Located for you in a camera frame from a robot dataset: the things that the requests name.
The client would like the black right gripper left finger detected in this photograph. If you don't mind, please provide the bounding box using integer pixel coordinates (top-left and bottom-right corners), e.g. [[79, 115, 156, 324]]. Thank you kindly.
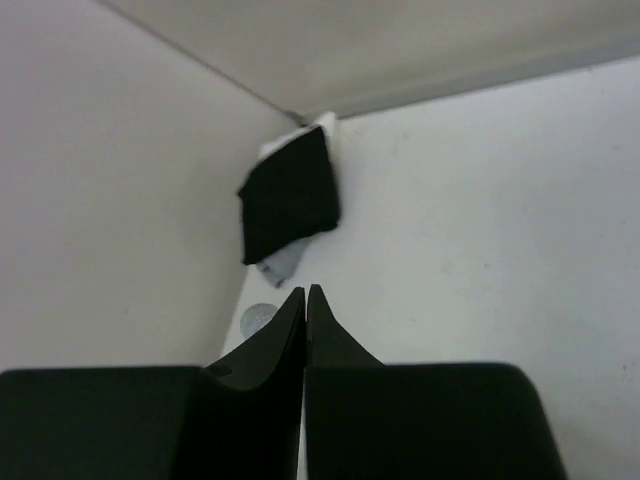
[[1, 288, 305, 479]]

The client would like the folded grey tank top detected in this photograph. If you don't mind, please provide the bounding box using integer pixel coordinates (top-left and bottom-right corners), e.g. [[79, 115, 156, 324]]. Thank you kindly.
[[256, 238, 311, 288]]

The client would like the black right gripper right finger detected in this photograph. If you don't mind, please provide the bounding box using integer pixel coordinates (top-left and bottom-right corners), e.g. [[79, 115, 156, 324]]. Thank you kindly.
[[305, 286, 567, 479]]

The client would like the folded white tank top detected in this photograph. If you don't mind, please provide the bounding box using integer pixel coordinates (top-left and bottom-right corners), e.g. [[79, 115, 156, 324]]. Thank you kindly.
[[258, 111, 339, 160]]

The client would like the folded black tank top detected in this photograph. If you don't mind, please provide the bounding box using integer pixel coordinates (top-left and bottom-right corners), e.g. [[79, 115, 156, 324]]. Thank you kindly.
[[238, 128, 341, 265]]

